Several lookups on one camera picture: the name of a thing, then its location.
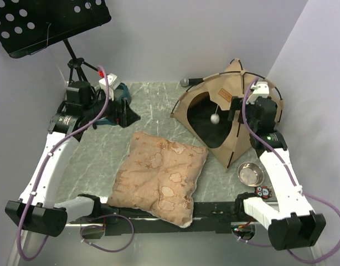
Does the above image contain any tan black pet tent fabric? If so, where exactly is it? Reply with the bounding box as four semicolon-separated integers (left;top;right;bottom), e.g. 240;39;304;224
170;58;283;168

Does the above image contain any orange patterned pillow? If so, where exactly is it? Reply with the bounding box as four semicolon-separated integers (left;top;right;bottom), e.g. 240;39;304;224
107;132;208;228

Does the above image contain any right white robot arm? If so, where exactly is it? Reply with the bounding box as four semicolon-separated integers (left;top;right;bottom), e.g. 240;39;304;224
234;96;326;250

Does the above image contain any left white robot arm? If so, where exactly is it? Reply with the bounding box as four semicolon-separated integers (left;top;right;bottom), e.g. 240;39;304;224
5;80;140;237

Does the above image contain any teal double pet bowl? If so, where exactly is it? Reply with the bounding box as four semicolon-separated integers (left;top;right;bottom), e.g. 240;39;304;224
96;83;131;127

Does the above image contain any steel pet bowl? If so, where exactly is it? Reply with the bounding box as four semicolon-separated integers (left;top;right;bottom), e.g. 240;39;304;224
238;162;264;187

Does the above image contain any white pompom toy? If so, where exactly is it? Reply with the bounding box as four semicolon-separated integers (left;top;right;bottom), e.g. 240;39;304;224
210;105;220;125

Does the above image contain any black grey microphone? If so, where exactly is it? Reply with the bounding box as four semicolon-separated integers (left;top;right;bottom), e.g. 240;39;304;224
179;78;204;87

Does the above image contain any red owl toy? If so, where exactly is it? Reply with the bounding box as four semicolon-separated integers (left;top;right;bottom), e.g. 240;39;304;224
255;186;272;200

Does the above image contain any black music stand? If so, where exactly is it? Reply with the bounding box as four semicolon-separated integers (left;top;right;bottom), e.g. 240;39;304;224
0;0;112;84

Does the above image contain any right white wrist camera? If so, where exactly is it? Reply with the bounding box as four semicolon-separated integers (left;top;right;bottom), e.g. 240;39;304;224
245;81;270;105

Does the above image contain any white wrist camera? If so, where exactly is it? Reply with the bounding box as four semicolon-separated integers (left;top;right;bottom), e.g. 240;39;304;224
245;81;270;105
99;73;121;100

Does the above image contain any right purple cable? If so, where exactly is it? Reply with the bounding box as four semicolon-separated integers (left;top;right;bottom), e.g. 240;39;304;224
233;77;340;264

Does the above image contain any purple cable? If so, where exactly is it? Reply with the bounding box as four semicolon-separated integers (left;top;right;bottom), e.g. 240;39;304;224
233;77;340;264
17;65;135;262

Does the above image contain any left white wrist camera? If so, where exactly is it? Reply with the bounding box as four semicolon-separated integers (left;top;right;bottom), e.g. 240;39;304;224
99;73;121;100

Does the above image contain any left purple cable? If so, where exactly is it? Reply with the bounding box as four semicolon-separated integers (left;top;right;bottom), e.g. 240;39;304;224
17;65;135;262

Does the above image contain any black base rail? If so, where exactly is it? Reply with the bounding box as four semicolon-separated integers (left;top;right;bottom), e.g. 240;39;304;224
70;202;250;236

